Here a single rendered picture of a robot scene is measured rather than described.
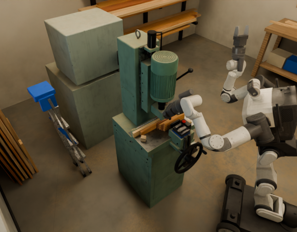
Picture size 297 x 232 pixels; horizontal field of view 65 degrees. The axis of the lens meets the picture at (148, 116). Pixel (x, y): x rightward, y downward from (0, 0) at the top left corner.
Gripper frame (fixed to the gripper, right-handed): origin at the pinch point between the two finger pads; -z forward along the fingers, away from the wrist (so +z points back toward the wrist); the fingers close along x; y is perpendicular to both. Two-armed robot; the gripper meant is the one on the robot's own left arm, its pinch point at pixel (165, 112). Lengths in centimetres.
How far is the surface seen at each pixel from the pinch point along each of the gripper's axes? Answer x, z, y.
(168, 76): 15.1, 7.8, 15.7
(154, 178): -14, -55, -46
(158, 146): -6.2, -25.8, -20.7
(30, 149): -33, -201, 39
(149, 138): -3.7, -32.1, -13.3
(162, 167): -6, -47, -43
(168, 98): 13.2, -4.4, 3.1
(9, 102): 8, -264, 107
